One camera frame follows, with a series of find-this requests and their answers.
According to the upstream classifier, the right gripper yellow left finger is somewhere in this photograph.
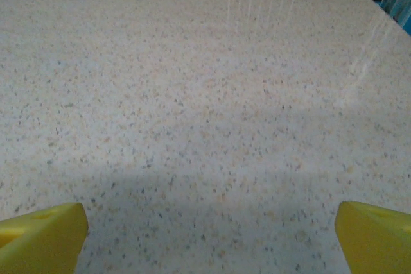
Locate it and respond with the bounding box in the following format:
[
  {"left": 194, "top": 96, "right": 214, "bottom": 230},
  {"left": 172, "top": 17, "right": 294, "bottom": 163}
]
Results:
[{"left": 0, "top": 202, "right": 89, "bottom": 274}]

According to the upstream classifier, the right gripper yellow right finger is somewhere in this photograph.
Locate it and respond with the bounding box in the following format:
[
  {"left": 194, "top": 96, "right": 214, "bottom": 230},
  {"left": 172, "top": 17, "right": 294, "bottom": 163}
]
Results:
[{"left": 333, "top": 201, "right": 411, "bottom": 274}]

